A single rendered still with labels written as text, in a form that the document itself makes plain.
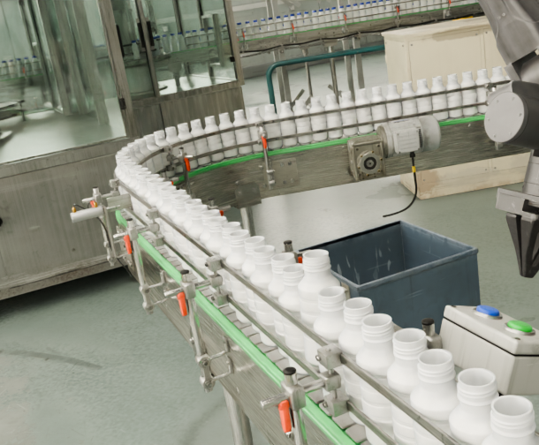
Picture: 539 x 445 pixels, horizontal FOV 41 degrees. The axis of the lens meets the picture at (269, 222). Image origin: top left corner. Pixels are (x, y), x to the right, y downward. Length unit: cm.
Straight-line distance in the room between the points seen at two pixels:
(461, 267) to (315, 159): 125
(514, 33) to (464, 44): 438
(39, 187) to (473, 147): 248
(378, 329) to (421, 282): 76
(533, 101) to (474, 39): 448
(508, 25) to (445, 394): 44
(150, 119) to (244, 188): 365
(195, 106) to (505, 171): 268
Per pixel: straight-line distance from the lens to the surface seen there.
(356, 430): 99
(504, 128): 86
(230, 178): 275
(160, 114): 639
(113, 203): 208
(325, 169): 282
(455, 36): 529
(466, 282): 170
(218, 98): 654
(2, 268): 443
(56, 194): 436
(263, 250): 120
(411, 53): 520
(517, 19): 93
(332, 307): 97
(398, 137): 269
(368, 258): 190
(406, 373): 84
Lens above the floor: 155
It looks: 17 degrees down
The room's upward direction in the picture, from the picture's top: 9 degrees counter-clockwise
